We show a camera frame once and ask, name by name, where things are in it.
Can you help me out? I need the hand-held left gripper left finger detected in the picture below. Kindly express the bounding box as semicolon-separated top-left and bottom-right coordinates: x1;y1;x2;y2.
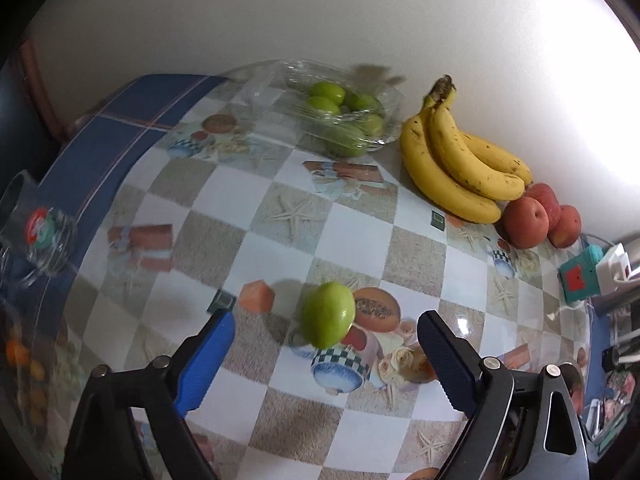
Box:
61;310;236;480

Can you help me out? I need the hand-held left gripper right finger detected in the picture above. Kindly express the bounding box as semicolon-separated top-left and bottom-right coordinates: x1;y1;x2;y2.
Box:
416;311;591;480

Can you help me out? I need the green jujube fruit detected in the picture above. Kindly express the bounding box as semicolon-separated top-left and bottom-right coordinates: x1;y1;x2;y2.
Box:
300;281;357;350

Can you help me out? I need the printed checkered tablecloth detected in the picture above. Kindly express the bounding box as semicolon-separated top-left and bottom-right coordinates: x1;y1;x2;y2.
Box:
0;62;616;480

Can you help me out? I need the teal plastic box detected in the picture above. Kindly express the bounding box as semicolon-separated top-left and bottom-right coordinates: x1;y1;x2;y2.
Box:
558;246;603;304

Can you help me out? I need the red apple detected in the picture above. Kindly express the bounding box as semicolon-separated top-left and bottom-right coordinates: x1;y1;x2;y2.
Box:
547;205;583;249
501;196;550;250
525;182;563;231

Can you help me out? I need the colourful printed packet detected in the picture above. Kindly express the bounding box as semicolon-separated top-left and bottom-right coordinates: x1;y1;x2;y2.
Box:
602;370;633;441

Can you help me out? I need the yellow banana bunch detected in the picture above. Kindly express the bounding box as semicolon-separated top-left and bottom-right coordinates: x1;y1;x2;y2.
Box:
400;75;533;224

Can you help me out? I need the clear glass cup red label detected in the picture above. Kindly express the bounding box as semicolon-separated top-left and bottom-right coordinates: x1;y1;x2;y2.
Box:
0;170;78;286

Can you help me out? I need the pile of small green jujubes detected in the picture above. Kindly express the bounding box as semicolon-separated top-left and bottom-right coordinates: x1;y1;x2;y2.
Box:
306;81;386;157

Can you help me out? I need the bag of green fruit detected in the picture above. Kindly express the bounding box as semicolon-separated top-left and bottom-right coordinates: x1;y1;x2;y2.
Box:
270;59;405;158

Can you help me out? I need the brown wooden frame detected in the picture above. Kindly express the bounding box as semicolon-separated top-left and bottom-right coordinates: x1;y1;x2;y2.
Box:
15;40;68;141

